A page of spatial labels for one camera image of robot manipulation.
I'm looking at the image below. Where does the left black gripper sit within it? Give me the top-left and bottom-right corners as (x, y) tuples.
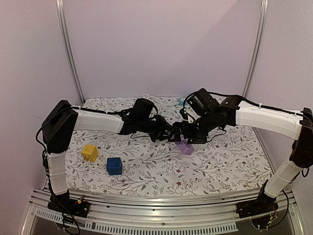
(138, 115), (172, 142)

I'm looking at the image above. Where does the purple power strip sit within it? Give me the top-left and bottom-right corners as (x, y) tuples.
(175, 140), (195, 156)

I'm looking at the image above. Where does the blue cube socket adapter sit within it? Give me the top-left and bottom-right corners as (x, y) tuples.
(106, 158), (123, 175)

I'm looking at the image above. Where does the yellow cube socket adapter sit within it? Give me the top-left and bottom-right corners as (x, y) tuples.
(81, 144), (99, 162)

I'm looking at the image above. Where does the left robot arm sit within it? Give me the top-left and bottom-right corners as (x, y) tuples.
(38, 98), (173, 212)

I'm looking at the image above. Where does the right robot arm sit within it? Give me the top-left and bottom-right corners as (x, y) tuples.
(169, 90), (313, 213)

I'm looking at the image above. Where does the teal power strip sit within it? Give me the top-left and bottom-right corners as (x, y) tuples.
(178, 97), (185, 106)

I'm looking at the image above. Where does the floral table mat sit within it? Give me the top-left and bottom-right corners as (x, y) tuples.
(65, 96), (272, 197)

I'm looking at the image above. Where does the white coiled cable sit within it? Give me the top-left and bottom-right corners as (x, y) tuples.
(143, 94), (169, 111)

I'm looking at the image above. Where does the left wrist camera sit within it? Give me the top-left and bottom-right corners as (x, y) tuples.
(131, 98), (154, 119)

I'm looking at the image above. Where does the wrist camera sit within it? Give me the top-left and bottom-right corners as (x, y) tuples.
(187, 88), (219, 116)
(131, 98), (154, 119)

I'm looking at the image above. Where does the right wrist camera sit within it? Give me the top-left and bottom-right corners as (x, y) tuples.
(187, 88), (219, 116)

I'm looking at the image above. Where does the aluminium front rail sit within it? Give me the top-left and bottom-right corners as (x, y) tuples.
(21, 188), (304, 235)

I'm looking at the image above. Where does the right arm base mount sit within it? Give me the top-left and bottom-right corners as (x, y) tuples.
(236, 191), (278, 218)

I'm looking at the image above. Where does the right aluminium corner post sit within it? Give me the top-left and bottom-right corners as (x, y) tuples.
(242, 0), (269, 98)

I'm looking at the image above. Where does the aluminium corner post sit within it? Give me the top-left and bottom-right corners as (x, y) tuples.
(55, 0), (86, 104)
(242, 0), (269, 98)

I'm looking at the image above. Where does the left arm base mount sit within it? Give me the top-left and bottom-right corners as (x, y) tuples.
(47, 193), (90, 218)

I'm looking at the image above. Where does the left aluminium corner post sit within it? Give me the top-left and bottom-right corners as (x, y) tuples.
(55, 0), (86, 104)

